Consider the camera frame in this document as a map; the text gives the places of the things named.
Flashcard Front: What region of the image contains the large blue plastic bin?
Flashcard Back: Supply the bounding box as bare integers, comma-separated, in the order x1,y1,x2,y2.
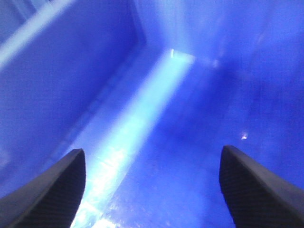
0,0,304,228

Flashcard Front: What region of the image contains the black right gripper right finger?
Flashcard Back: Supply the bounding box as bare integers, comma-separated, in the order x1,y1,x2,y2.
219,145,304,228

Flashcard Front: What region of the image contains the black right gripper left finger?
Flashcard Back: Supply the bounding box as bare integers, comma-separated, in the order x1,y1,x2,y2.
0,149,86,228

